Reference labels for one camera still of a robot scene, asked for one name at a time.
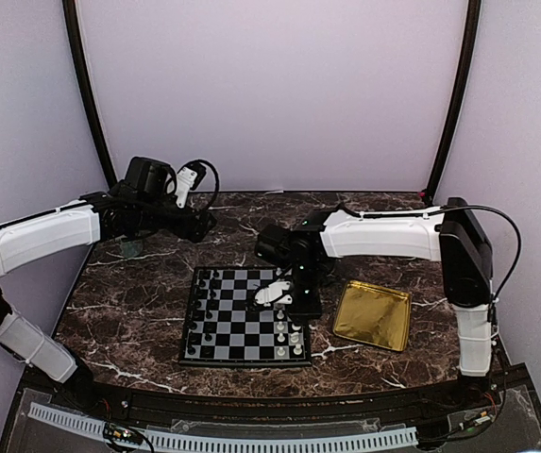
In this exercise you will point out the black right frame post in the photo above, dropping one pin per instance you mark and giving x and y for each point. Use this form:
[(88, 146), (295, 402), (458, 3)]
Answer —
[(472, 20)]

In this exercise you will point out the black and white chessboard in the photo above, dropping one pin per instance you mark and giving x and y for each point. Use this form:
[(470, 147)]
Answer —
[(223, 328)]

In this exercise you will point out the grey ceramic cup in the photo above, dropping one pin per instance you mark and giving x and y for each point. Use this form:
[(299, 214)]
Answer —
[(131, 249)]

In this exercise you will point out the black frame post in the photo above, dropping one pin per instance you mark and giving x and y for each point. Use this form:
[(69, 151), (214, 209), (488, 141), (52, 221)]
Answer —
[(85, 87), (472, 20)]

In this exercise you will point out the black left frame post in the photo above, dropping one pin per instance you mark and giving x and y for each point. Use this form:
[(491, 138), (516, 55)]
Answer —
[(85, 87)]

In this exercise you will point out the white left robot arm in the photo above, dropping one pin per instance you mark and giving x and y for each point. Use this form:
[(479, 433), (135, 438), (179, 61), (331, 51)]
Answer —
[(96, 217)]

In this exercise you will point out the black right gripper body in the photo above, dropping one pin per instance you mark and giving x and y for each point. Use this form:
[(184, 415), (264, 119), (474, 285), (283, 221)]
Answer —
[(310, 278)]

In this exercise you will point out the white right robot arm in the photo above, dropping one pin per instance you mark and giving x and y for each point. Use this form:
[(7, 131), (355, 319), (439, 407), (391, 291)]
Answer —
[(451, 236)]

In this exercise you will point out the white perforated cable duct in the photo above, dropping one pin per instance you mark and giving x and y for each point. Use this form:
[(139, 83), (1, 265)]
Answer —
[(207, 437)]

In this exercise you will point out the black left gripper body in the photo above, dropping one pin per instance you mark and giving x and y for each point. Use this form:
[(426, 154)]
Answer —
[(153, 216)]

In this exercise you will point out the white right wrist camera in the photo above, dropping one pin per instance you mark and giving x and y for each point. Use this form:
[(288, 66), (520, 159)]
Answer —
[(278, 292)]

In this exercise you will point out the gold metal tray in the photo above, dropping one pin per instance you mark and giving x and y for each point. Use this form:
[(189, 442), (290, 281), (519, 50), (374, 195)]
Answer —
[(373, 315)]

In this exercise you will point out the black front rail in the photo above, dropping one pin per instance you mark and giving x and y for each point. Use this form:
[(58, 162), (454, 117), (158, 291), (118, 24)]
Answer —
[(335, 388)]

